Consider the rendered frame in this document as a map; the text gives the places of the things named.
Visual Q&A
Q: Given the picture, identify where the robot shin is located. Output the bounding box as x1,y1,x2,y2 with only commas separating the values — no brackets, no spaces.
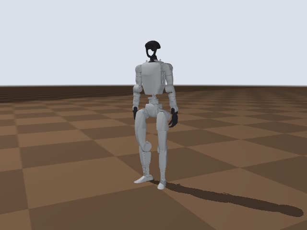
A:
159,146,167,181
139,146,151,178

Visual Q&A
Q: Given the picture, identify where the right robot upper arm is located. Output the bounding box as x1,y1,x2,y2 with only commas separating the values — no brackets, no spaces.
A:
133,64,142,93

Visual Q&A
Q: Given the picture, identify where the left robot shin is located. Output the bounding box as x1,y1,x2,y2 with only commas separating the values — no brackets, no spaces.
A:
159,146,167,181

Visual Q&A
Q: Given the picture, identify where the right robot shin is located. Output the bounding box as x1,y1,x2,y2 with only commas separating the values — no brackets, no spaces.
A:
139,146,151,178

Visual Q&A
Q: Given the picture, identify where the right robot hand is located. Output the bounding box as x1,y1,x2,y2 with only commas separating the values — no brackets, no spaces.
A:
132,107,138,120

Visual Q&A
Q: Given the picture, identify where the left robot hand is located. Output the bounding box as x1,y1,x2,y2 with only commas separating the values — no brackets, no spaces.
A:
168,108,178,127

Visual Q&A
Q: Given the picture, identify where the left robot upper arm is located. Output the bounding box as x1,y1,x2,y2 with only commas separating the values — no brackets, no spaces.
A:
161,63,173,93

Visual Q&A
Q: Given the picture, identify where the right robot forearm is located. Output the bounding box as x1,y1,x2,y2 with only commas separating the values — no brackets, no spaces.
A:
132,91,141,109

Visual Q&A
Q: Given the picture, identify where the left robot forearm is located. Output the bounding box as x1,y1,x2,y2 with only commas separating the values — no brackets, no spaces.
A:
168,85,178,112

